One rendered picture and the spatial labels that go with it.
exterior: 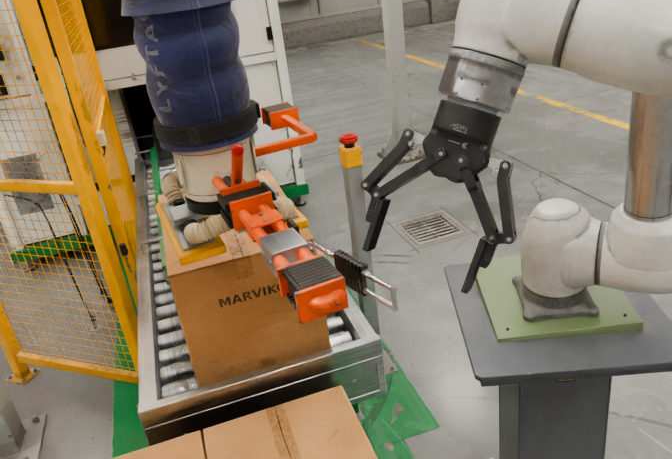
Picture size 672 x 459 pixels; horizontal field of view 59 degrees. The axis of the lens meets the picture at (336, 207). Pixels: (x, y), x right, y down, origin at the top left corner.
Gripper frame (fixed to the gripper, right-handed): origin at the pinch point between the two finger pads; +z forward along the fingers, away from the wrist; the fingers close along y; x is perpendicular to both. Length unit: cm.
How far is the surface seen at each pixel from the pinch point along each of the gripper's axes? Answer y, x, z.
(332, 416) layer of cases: -22, 65, 66
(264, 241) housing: -27.2, 10.0, 9.6
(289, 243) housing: -22.8, 10.2, 8.2
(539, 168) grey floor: -21, 375, 3
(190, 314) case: -66, 54, 53
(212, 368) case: -59, 62, 69
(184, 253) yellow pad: -53, 26, 25
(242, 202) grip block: -39.2, 20.5, 8.0
